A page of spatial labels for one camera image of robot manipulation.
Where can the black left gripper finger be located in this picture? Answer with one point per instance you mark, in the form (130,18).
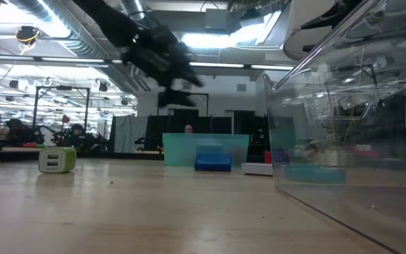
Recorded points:
(190,79)
(175,98)

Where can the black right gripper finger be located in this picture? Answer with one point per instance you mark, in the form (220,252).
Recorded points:
(326,16)
(315,47)

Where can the blue plastic box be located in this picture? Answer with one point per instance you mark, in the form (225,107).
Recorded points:
(213,162)

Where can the white rectangular box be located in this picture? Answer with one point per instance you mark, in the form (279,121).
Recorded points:
(257,168)

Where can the red plastic box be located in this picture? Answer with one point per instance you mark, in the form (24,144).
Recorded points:
(268,157)

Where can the teal plastic tray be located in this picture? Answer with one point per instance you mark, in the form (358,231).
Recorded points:
(314,174)

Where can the green white USB charger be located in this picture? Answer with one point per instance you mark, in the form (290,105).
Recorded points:
(56,160)

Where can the clear plastic bin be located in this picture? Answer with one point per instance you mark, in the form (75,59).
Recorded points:
(365,211)

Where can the table lamp white shade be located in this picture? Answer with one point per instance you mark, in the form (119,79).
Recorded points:
(294,39)

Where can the black partition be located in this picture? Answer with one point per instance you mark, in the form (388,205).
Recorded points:
(175,130)

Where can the person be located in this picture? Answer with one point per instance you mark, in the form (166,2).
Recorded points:
(77,133)
(189,128)
(18,132)

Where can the teal translucent plastic bin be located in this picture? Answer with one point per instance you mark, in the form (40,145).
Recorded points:
(182,150)

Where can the long ceiling light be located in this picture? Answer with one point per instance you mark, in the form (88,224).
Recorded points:
(48,60)
(241,66)

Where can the grey curtain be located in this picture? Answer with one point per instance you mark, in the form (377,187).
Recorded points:
(129,134)

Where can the red round ornament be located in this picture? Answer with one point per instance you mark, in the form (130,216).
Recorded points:
(65,119)

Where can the silver ceiling duct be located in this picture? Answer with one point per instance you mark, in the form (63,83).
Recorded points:
(79,42)

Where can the black frame stand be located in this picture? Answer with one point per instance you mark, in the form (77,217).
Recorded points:
(62,87)

